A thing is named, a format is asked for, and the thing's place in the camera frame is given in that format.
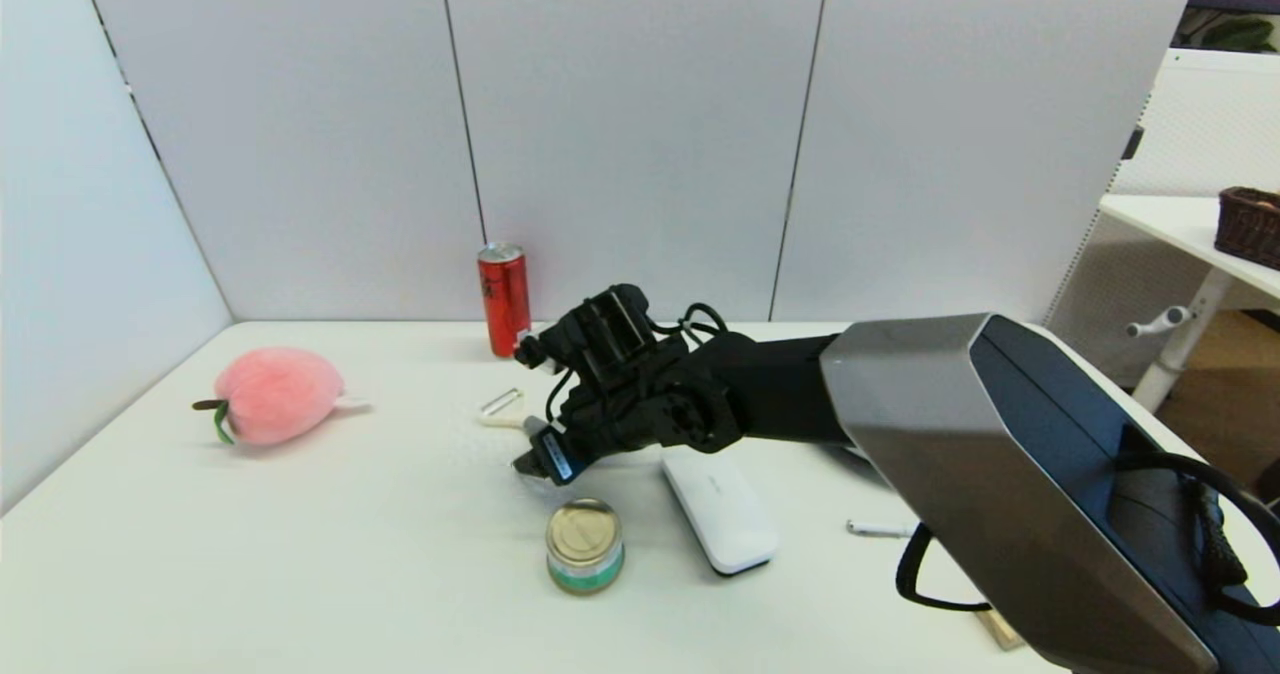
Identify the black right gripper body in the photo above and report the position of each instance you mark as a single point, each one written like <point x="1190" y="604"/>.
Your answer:
<point x="660" y="409"/>

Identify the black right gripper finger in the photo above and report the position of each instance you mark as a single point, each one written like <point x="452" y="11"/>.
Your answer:
<point x="545" y="349"/>
<point x="552" y="457"/>

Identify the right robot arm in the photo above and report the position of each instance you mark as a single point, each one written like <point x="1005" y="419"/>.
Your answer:
<point x="1000" y="454"/>

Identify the red drink can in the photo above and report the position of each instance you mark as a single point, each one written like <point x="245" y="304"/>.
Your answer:
<point x="502" y="294"/>

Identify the tin can with gold lid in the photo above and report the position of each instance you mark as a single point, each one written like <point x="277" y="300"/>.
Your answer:
<point x="585" y="542"/>

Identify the white glasses case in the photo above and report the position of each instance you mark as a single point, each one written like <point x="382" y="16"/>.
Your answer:
<point x="725" y="514"/>

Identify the white pen with black tip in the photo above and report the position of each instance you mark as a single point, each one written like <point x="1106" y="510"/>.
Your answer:
<point x="880" y="529"/>

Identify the pink plush peach toy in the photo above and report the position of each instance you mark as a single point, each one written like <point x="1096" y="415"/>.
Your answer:
<point x="278" y="394"/>

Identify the small wooden block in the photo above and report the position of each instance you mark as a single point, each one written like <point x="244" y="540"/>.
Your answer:
<point x="1000" y="630"/>

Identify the black panel clip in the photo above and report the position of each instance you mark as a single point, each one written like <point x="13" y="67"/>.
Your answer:
<point x="1131" y="142"/>

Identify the white side desk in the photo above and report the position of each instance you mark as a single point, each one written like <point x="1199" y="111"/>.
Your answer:
<point x="1170" y="216"/>

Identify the brown wicker basket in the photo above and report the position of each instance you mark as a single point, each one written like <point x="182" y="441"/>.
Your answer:
<point x="1248" y="226"/>

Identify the white pegboard panel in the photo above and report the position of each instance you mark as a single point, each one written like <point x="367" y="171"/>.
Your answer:
<point x="1210" y="124"/>

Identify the green potted plant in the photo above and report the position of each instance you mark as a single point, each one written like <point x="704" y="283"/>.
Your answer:
<point x="1235" y="32"/>

